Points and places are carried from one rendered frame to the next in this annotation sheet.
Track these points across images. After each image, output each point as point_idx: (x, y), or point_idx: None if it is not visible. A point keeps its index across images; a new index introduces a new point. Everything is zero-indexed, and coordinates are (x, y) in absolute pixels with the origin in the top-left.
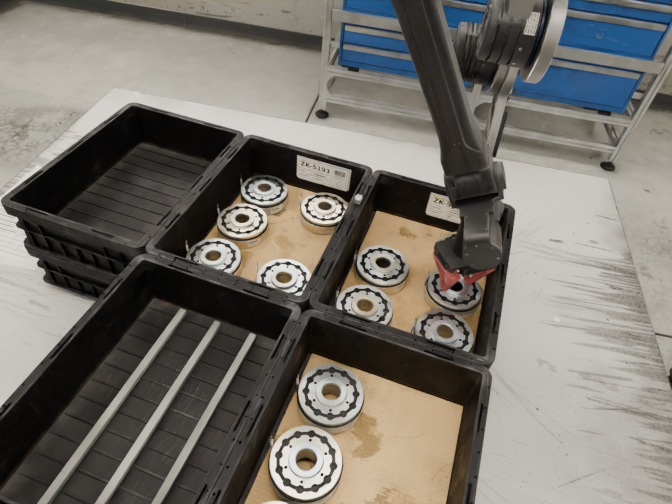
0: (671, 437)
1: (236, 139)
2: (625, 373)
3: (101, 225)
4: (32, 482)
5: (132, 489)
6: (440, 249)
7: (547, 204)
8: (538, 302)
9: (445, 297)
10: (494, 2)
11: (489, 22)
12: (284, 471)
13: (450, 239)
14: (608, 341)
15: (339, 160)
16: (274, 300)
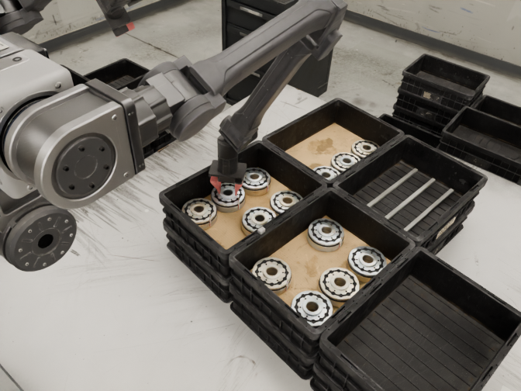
0: (160, 155)
1: (329, 330)
2: (145, 178)
3: (450, 336)
4: (457, 201)
5: (415, 186)
6: (243, 173)
7: (32, 284)
8: (145, 222)
9: (238, 191)
10: (50, 210)
11: (68, 213)
12: (356, 161)
13: (232, 176)
14: (132, 192)
15: (249, 274)
16: (345, 192)
